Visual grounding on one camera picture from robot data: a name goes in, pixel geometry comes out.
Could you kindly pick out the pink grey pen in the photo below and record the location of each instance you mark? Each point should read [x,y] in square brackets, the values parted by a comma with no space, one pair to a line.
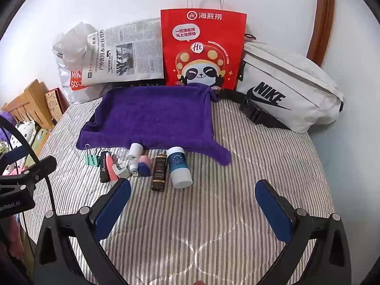
[111,166]

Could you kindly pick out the patterned notebook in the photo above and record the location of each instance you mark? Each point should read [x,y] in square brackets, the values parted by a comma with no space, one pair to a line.
[55,102]

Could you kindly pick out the white usb stick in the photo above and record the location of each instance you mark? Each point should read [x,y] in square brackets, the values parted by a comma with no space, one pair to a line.
[133,166]

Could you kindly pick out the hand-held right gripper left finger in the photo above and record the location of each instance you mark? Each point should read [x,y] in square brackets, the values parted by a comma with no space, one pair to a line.
[111,206]

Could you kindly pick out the purple fuzzy cloth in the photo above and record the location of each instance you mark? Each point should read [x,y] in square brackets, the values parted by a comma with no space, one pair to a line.
[5,124]

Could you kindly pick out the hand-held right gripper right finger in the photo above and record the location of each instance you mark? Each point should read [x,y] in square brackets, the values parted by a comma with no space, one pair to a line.
[271,210]

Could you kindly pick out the dark brown gold tube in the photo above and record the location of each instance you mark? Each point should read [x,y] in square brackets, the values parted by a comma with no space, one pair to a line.
[158,175]

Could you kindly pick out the striped bed sheet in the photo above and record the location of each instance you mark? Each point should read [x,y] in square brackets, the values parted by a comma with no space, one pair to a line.
[207,213]

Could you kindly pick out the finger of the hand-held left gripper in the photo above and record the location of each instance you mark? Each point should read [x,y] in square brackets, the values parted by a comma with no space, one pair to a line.
[14,156]
[41,167]

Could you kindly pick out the white waist bag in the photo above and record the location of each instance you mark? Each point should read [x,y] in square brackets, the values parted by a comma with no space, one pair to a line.
[297,77]

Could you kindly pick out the blue white bottle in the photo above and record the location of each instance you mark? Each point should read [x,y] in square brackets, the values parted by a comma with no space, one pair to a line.
[178,166]

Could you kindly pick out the curved wooden frame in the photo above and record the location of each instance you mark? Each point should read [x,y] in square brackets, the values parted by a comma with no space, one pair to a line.
[322,20]

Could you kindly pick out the white dotted cloth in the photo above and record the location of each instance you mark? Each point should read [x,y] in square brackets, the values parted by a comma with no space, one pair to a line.
[25,130]

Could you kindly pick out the black rectangular case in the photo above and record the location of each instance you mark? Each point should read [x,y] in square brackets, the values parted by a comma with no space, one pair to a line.
[104,167]

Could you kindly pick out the folded newspaper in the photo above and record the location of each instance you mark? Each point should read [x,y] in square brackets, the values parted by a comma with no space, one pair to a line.
[124,53]

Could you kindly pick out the purple towel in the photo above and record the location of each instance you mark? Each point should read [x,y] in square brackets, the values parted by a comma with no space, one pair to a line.
[154,118]

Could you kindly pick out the white plastic shopping bag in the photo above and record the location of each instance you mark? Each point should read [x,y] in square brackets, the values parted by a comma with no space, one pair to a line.
[66,65]

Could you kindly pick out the wooden headboard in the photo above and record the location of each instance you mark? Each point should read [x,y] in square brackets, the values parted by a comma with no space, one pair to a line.
[26,101]

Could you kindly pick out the pink printed cloth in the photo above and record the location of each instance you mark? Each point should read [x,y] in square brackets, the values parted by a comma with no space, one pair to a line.
[13,237]

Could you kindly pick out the green binder clip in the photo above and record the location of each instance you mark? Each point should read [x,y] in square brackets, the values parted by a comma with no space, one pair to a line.
[92,159]

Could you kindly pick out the black cardboard box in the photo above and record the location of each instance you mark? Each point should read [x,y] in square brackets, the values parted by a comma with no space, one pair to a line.
[139,83]

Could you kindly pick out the red paper bag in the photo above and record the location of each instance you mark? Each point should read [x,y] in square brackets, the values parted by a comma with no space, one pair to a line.
[204,35]

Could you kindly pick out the white charger plug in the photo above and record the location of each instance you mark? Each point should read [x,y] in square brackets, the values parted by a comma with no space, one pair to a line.
[121,170]

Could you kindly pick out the small clear plastic cap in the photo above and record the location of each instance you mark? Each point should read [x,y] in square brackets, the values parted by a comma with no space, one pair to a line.
[121,153]

